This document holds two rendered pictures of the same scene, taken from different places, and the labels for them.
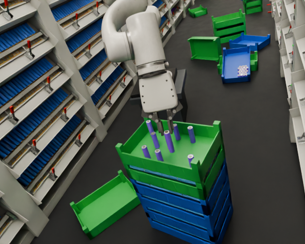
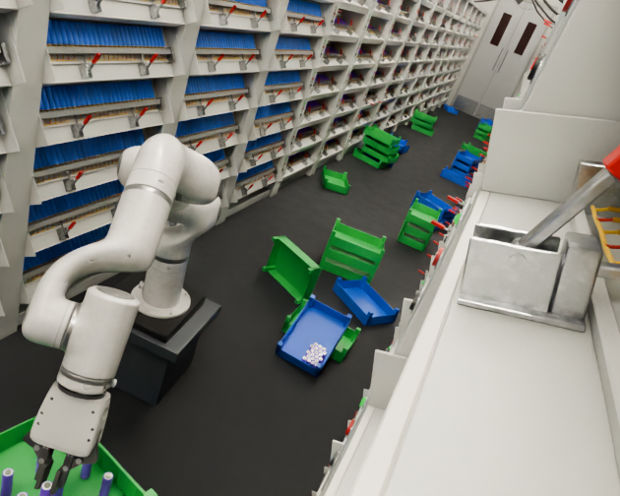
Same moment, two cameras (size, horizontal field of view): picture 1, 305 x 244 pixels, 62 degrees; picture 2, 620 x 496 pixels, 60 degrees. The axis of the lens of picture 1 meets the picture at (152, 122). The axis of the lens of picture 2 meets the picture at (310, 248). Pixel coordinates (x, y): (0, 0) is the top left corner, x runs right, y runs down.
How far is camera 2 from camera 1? 0.42 m
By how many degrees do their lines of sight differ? 14
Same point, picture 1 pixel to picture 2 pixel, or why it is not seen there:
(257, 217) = not seen: outside the picture
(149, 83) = (63, 403)
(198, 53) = (279, 267)
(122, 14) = (94, 267)
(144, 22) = (109, 316)
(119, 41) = (50, 322)
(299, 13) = not seen: hidden behind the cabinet
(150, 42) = (99, 348)
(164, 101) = (70, 440)
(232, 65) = (308, 332)
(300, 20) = not seen: hidden behind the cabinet
